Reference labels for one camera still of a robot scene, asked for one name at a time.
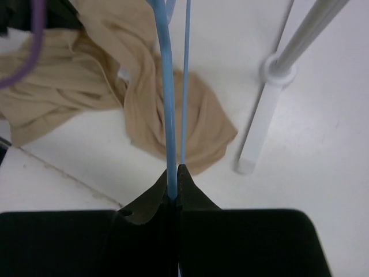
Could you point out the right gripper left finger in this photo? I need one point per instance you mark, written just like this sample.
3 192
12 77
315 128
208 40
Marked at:
143 208

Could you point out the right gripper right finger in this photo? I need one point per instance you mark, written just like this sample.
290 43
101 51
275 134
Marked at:
190 196

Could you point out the beige t shirt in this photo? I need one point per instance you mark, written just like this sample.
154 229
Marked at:
111 62

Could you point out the light blue wire hanger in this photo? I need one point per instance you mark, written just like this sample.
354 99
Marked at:
163 11

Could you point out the white metal clothes rack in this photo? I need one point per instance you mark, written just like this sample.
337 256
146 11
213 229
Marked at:
304 23

